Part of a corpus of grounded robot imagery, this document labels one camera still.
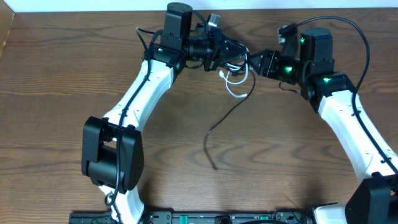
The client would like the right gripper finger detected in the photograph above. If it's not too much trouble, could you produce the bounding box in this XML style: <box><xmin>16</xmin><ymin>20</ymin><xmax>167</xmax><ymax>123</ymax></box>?
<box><xmin>248</xmin><ymin>49</ymin><xmax>269</xmax><ymax>64</ymax></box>
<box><xmin>250</xmin><ymin>61</ymin><xmax>267</xmax><ymax>77</ymax></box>

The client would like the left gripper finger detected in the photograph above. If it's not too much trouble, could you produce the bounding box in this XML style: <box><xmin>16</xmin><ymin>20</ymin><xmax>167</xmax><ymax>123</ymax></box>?
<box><xmin>223</xmin><ymin>38</ymin><xmax>248</xmax><ymax>58</ymax></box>
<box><xmin>219</xmin><ymin>54</ymin><xmax>247</xmax><ymax>68</ymax></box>

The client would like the black USB cable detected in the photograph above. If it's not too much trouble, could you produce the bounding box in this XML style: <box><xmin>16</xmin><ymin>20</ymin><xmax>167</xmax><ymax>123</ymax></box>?
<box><xmin>203</xmin><ymin>46</ymin><xmax>256</xmax><ymax>170</ymax></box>

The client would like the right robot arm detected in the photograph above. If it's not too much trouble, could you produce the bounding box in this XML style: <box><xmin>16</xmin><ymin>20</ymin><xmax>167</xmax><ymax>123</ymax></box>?
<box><xmin>248</xmin><ymin>27</ymin><xmax>397</xmax><ymax>223</ymax></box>

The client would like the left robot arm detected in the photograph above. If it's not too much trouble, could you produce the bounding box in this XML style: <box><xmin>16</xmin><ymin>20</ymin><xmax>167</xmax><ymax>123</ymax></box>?
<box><xmin>81</xmin><ymin>2</ymin><xmax>248</xmax><ymax>223</ymax></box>

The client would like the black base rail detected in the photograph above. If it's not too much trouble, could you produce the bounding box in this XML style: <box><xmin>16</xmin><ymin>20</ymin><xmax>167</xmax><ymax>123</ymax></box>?
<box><xmin>68</xmin><ymin>209</ymin><xmax>315</xmax><ymax>224</ymax></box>

